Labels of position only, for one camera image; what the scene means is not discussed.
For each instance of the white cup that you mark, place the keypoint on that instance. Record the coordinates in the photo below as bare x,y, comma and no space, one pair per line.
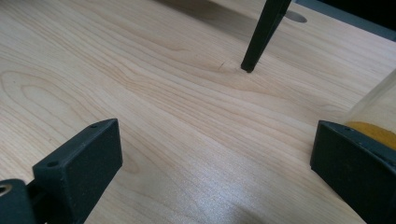
378,112

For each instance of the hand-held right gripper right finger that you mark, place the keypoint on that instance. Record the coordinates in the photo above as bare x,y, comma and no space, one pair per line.
358,174

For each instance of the black two-tier shelf rack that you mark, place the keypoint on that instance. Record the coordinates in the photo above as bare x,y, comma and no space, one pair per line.
264,31

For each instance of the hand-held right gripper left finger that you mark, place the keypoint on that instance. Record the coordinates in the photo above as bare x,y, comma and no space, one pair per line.
77,168

